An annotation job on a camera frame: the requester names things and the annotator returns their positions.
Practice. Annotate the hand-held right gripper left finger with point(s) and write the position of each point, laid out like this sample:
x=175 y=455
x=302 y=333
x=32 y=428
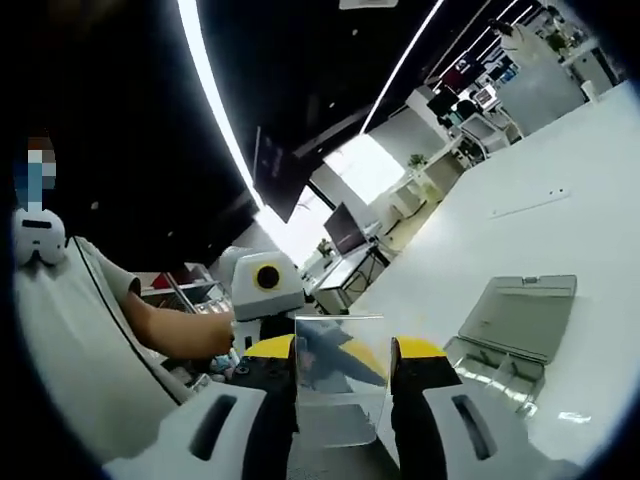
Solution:
x=200 y=440

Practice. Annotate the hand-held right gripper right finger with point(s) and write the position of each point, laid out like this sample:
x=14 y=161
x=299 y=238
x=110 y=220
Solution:
x=490 y=435

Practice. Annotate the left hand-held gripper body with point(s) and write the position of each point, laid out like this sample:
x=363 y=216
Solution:
x=245 y=295

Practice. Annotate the grey transparent guide fixture box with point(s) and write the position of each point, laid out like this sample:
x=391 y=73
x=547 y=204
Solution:
x=525 y=310

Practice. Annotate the white side desk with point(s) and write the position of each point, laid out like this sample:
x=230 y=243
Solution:
x=345 y=275

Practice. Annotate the black desk monitor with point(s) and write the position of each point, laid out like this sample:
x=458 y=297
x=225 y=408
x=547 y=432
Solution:
x=345 y=232

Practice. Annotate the black hanging screen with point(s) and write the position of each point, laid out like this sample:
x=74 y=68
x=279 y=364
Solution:
x=272 y=175

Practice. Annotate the person's torso in pale shirt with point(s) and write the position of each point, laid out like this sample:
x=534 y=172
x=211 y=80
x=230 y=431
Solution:
x=75 y=360

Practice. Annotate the white low cabinets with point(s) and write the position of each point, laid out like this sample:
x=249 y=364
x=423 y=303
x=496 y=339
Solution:
x=415 y=195

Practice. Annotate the potted green plant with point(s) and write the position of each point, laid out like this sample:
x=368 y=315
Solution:
x=416 y=161

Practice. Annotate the white worn device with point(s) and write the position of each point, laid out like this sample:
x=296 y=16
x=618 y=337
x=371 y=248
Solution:
x=37 y=245

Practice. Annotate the frosted desk partition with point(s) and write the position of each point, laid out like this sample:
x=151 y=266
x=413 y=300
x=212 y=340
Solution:
x=540 y=95

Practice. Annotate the white cup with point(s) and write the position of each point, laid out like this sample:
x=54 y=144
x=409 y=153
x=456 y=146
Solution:
x=589 y=91

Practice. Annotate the wall display screens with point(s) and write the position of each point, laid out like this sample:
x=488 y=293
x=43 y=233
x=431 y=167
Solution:
x=475 y=75

